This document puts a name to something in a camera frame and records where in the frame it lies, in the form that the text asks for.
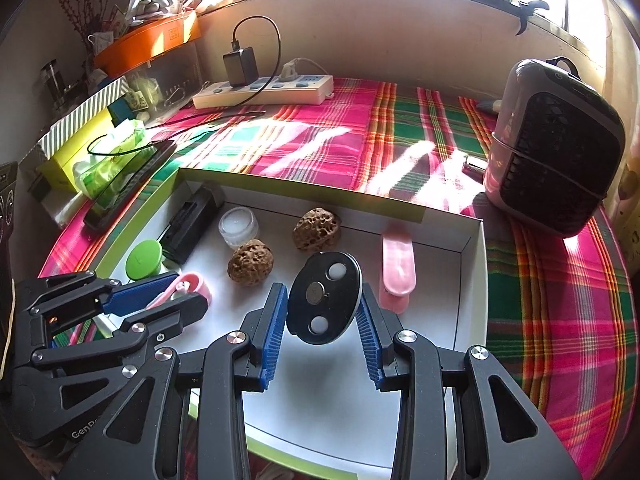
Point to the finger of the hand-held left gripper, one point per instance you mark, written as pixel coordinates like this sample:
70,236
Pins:
170,317
135,292

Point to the black oval disc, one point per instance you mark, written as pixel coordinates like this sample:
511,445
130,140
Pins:
325,305

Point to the white cardboard box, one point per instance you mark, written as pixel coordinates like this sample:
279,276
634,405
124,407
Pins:
325,410

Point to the black battery charger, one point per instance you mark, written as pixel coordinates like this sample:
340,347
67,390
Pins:
192,225

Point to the clear round plastic lid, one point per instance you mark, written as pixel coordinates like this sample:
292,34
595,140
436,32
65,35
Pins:
239,227

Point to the dried red branches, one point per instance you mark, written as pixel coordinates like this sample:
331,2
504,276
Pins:
75,0

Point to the white power strip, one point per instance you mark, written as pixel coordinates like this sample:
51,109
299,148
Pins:
310,91

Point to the small silver object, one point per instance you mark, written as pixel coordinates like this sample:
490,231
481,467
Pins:
472,164

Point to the plaid tablecloth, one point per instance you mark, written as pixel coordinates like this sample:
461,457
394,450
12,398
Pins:
400,125

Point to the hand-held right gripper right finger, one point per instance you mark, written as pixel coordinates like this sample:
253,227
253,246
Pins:
368,345

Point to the striped white box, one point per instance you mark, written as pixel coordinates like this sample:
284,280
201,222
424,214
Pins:
80,115

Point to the brown walnut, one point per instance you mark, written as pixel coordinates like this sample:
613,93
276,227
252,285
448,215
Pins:
316,230
251,265

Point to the black patterned box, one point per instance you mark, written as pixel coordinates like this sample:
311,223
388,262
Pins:
7,200

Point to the small grey fan heater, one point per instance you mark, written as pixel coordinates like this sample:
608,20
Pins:
555,150

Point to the black smartphone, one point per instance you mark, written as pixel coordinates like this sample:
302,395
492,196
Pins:
125,185

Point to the clear plastic organizer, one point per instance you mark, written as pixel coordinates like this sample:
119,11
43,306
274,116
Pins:
172,80

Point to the black power adapter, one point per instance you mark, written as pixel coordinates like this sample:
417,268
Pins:
241,67

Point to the pink hair barrette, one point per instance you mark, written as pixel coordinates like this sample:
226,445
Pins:
397,270

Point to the green round lid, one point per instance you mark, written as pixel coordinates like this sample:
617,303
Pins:
145,260

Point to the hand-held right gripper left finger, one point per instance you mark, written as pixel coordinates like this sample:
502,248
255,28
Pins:
272,330

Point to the green tissue pack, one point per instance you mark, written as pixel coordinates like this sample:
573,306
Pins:
112,160

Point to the pink looped clip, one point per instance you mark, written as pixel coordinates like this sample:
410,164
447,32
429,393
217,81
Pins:
197,286

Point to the beige plastic object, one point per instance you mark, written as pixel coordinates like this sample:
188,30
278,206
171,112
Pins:
487,105

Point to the orange plastic tray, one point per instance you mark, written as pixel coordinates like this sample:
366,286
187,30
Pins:
150,40

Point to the white power plug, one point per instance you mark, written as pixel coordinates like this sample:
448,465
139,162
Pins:
290,71

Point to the glass jar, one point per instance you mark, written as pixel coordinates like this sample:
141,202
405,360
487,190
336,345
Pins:
50,82

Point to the black window hook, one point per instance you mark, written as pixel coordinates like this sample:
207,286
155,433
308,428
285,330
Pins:
530,9

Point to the yellow-green carton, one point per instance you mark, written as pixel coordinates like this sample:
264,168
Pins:
70,157

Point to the small green labelled box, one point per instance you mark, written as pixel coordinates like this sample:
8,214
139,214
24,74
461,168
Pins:
129,102

